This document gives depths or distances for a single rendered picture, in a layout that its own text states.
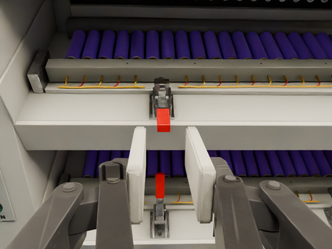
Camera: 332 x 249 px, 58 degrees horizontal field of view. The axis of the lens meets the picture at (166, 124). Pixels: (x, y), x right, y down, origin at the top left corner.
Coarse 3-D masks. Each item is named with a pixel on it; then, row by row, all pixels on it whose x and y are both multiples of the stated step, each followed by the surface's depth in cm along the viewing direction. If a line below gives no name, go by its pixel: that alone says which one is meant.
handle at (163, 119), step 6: (162, 90) 32; (162, 96) 32; (162, 102) 31; (162, 108) 30; (162, 114) 28; (168, 114) 28; (162, 120) 27; (168, 120) 27; (162, 126) 26; (168, 126) 26
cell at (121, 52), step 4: (120, 32) 42; (124, 32) 42; (120, 36) 41; (124, 36) 41; (128, 36) 42; (120, 40) 40; (124, 40) 40; (128, 40) 41; (116, 44) 40; (120, 44) 39; (124, 44) 40; (128, 44) 41; (116, 48) 39; (120, 48) 39; (124, 48) 39; (128, 48) 40; (116, 52) 38; (120, 52) 38; (124, 52) 38; (128, 52) 40; (116, 56) 38; (120, 56) 38; (124, 56) 38
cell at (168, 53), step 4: (164, 32) 42; (168, 32) 42; (164, 36) 41; (168, 36) 41; (172, 36) 42; (164, 40) 41; (168, 40) 41; (172, 40) 41; (164, 44) 40; (168, 44) 40; (172, 44) 40; (164, 48) 39; (168, 48) 39; (172, 48) 40; (164, 52) 39; (168, 52) 39; (172, 52) 39; (164, 56) 38; (168, 56) 38; (172, 56) 38
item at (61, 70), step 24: (48, 72) 36; (72, 72) 36; (96, 72) 36; (120, 72) 36; (144, 72) 36; (168, 72) 36; (192, 72) 36; (216, 72) 37; (240, 72) 37; (264, 72) 37; (288, 72) 37; (312, 72) 37
